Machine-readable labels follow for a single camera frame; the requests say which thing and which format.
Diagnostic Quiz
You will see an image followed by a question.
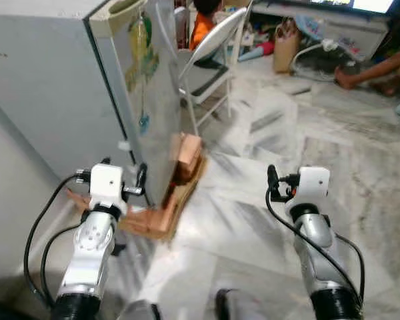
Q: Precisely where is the robot leg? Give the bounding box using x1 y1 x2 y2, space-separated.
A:
117 300 162 320
215 288 271 320

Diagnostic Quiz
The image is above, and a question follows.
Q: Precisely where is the green yellow door sticker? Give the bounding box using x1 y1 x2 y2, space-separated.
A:
123 13 161 94

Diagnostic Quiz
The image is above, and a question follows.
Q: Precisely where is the pink and blue toy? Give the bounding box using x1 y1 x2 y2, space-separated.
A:
243 40 275 64

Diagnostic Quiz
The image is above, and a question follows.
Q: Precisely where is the flat screen television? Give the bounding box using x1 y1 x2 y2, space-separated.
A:
310 0 395 15

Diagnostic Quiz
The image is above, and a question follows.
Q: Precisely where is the blue patterned round object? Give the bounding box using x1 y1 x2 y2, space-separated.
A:
295 15 329 42

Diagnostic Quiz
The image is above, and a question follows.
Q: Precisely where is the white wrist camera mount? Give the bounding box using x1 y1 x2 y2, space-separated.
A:
89 164 126 215
290 167 331 209

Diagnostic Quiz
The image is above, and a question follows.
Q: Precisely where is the robot right leg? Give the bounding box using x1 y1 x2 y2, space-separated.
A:
215 288 271 320

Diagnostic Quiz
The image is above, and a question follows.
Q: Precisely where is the brick and wood fridge base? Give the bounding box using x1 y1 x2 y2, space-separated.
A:
67 132 209 242

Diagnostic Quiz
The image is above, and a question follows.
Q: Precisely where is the brown paper bag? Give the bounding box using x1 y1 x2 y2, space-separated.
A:
273 19 302 74

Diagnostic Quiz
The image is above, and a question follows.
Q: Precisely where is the seated person bare leg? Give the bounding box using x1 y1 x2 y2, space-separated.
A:
333 48 400 91

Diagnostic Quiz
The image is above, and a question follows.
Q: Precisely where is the white floor fan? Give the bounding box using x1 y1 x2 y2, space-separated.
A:
292 40 361 84

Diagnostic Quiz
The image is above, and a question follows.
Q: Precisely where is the white folding chair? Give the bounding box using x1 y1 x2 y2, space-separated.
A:
175 5 249 137

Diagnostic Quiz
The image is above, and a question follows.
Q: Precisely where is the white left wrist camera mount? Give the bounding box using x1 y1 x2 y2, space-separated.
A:
89 164 126 215

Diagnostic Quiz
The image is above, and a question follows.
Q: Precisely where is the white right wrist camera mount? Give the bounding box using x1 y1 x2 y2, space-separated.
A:
290 167 331 209

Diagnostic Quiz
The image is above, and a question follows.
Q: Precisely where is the grey fridge cabinet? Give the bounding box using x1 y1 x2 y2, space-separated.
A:
0 0 135 204

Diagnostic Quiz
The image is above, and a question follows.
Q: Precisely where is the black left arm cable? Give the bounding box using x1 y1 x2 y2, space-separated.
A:
41 223 89 305
23 169 93 309

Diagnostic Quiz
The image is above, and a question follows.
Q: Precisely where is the white television bench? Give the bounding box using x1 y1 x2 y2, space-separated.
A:
253 0 400 64

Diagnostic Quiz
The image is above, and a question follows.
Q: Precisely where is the robot left leg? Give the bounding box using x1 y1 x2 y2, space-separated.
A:
117 300 162 320

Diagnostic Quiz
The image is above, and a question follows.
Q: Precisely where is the child in orange clothes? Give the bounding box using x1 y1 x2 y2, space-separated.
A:
189 0 222 51

